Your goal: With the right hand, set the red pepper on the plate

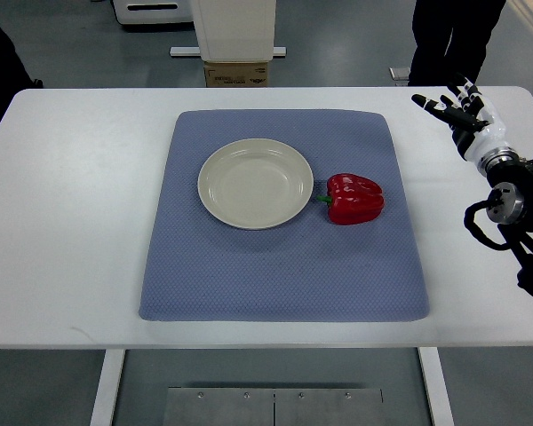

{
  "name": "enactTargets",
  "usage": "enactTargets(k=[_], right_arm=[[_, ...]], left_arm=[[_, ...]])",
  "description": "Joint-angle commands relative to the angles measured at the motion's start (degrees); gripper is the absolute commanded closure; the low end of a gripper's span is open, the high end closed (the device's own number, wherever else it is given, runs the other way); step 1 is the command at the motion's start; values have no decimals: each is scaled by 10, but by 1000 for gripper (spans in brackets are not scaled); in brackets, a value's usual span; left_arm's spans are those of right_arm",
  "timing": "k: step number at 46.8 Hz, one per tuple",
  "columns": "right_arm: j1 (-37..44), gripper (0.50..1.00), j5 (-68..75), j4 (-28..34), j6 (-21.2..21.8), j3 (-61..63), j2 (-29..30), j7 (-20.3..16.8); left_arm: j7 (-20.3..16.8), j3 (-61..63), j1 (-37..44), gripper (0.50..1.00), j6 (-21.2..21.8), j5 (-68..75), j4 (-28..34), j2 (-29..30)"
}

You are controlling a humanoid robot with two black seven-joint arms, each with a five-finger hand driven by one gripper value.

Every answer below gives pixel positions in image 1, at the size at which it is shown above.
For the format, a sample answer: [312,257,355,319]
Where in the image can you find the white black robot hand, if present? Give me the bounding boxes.
[411,74,509,166]

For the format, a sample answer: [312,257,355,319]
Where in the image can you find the white appliance with slot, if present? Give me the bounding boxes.
[111,0,193,25]

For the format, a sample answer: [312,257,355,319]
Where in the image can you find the red bell pepper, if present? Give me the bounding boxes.
[316,173,385,225]

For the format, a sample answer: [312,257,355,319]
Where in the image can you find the right white table leg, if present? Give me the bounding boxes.
[418,347,455,426]

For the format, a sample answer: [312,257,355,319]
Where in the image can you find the person in dark trousers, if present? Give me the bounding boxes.
[409,0,505,86]

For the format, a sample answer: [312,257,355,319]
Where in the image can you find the cardboard box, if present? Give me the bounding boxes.
[203,62,268,88]

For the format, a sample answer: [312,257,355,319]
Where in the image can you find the left white table leg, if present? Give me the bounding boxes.
[90,349,125,426]

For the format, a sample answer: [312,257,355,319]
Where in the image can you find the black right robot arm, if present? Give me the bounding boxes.
[464,151,533,297]

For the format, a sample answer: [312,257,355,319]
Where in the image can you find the blue textured mat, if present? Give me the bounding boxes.
[139,109,429,322]

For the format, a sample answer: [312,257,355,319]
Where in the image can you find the small grey floor plate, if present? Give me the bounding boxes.
[388,67,410,82]

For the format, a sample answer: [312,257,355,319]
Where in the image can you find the white table leg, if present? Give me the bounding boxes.
[90,349,125,426]
[418,347,455,426]

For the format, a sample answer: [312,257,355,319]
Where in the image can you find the beige round plate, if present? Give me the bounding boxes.
[197,138,314,230]

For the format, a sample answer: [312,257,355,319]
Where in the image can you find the white pedestal column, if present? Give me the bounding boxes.
[170,0,287,63]

